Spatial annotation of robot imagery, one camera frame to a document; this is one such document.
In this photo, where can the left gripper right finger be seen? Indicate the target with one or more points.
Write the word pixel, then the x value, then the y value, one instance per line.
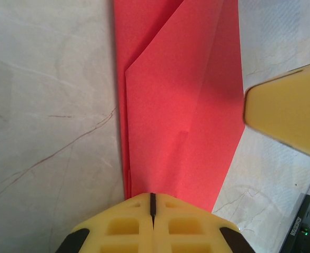
pixel 196 232

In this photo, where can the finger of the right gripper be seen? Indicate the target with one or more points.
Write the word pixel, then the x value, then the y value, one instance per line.
pixel 289 110

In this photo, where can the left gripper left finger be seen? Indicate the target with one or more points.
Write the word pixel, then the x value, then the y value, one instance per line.
pixel 118 232

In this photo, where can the red paper sheet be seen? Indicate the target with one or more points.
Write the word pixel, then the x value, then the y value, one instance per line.
pixel 170 105

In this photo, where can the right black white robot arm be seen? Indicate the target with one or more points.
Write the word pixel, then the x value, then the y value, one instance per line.
pixel 307 224

